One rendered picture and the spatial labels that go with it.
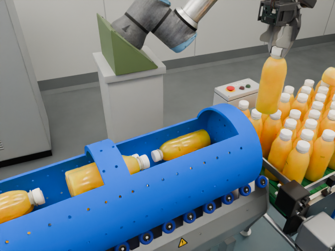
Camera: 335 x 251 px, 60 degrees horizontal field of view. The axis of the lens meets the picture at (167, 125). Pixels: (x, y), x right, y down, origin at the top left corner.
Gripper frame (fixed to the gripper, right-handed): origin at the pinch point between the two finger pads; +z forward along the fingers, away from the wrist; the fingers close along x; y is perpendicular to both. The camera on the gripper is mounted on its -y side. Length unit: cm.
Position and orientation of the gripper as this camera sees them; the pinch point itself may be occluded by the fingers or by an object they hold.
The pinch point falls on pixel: (278, 50)
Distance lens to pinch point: 94.8
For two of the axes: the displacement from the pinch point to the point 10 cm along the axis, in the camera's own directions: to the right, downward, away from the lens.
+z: 0.0, 8.3, 5.6
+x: 4.8, 4.9, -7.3
